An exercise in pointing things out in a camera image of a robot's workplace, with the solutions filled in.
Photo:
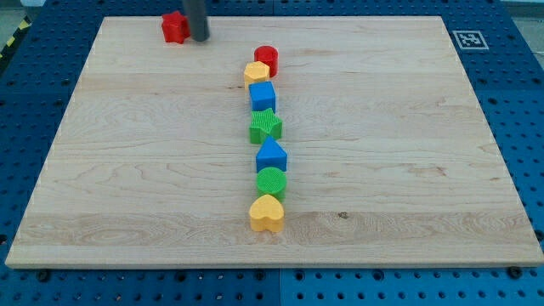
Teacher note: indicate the blue triangle block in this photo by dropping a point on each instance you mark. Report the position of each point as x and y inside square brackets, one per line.
[271, 154]

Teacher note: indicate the green cylinder block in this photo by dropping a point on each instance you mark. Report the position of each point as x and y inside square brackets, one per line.
[272, 181]

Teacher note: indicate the green star block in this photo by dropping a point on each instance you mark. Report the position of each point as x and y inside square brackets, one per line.
[264, 123]

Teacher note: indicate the blue cube block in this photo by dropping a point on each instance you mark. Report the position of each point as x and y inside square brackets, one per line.
[262, 96]

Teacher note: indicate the yellow heart block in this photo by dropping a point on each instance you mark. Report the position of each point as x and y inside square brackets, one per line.
[267, 213]

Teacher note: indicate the yellow hexagon block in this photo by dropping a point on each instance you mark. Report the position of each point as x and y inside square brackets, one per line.
[255, 71]

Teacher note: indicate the red cylinder block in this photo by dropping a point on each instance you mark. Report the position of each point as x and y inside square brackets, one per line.
[269, 55]

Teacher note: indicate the wooden board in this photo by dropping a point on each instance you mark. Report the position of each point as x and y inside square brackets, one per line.
[391, 163]

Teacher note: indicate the red star block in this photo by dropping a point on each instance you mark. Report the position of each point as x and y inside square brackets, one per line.
[175, 27]

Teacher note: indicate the white fiducial marker tag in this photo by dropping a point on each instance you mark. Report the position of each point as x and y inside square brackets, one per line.
[470, 40]

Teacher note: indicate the yellow black hazard tape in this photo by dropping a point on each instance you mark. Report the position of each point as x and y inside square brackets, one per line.
[16, 39]

